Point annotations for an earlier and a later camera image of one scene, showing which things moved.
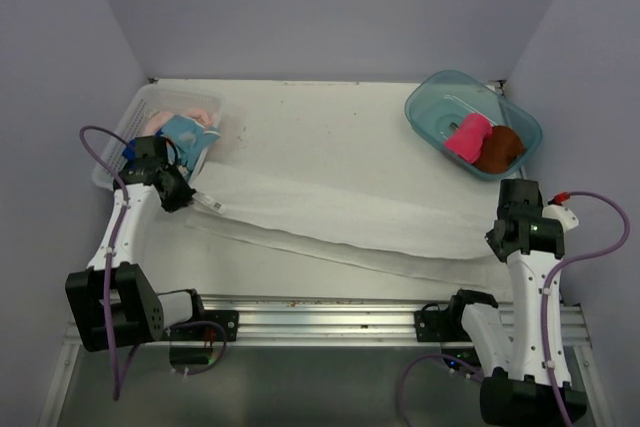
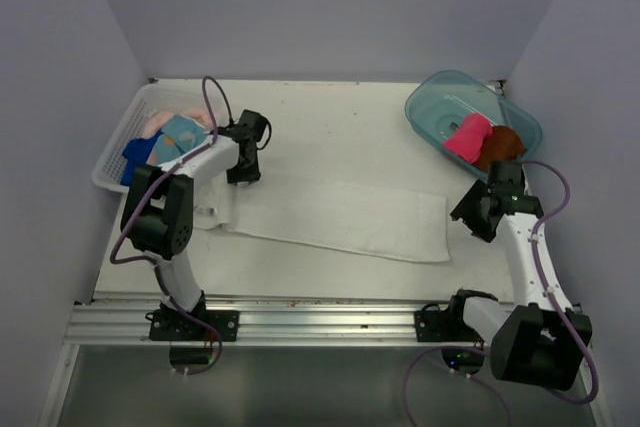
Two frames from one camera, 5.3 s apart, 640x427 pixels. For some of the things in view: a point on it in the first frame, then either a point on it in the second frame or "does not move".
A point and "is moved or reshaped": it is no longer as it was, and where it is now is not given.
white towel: [364, 226] is moved or reshaped
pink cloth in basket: [156, 122] does not move
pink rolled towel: [467, 141] does not move
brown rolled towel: [500, 150] does not move
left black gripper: [185, 191] → [251, 175]
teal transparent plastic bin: [436, 101] does not move
